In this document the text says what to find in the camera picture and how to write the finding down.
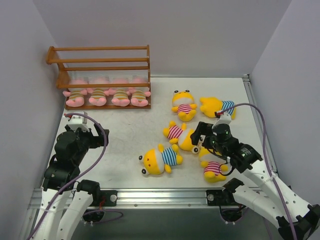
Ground yellow plush red stripes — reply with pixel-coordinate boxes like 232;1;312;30
198;147;229;184
162;121;201;154
171;89;197;122

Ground yellow plush red stripes top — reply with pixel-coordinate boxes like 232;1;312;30
171;89;197;122

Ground pink plush face-down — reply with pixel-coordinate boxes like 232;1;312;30
87;77;109;107

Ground pink plush orange stripes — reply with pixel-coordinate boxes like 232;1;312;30
62;78;88;108
108;78;131;107

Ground pink plush blue stripes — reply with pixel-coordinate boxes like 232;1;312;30
128;86;151;107

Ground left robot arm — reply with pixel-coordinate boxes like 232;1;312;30
27;123;110;240

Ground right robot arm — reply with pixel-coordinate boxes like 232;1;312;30
190;121;320;240

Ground wooden three-tier shelf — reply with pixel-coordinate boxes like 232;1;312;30
45;45;151;111

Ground yellow plush under pile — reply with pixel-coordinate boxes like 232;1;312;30
199;97;236;120

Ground yellow plush red stripes front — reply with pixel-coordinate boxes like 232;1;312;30
198;147;229;184

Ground yellow plush blue stripes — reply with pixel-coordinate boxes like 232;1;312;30
138;144;184;177

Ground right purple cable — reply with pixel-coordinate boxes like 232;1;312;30
216;102;298;240

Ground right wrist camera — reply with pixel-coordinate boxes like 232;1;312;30
213;111;232;126

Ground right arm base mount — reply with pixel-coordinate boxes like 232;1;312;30
206;189;226;206

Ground aluminium right rail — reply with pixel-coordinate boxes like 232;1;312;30
242;74;278;173

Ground aluminium rail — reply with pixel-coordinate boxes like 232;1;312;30
242;74;278;173
28;187;273;210

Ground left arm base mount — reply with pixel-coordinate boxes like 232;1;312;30
98;190;118;208

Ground aluminium front rail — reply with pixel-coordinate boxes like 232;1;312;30
28;187;273;210

